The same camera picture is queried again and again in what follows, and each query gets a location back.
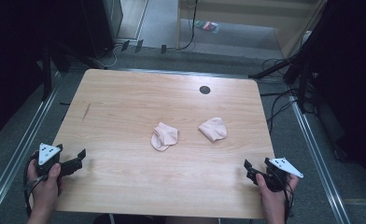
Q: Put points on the black plug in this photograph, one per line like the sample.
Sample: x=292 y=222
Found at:
x=125 y=45
x=163 y=48
x=139 y=45

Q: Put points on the metal floor rail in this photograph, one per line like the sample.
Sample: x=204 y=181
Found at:
x=19 y=149
x=318 y=161

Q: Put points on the person's right hand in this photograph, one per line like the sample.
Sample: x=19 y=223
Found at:
x=274 y=202

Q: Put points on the black round table grommet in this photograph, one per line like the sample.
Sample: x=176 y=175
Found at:
x=204 y=90

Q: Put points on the colourful packet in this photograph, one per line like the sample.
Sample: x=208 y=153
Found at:
x=207 y=26

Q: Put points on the person's left hand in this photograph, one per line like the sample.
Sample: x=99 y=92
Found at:
x=44 y=189

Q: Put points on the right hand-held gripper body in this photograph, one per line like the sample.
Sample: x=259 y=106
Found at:
x=279 y=174

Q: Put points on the dark curtain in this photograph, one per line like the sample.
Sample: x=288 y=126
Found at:
x=352 y=77
x=13 y=62

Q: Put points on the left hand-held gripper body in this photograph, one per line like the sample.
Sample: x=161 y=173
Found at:
x=49 y=157

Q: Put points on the light wooden frame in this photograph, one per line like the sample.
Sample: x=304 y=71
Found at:
x=234 y=9

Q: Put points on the pink sock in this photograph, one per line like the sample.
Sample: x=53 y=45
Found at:
x=164 y=137
x=213 y=129

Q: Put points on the dark cabinet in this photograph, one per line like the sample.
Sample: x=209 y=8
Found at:
x=103 y=25

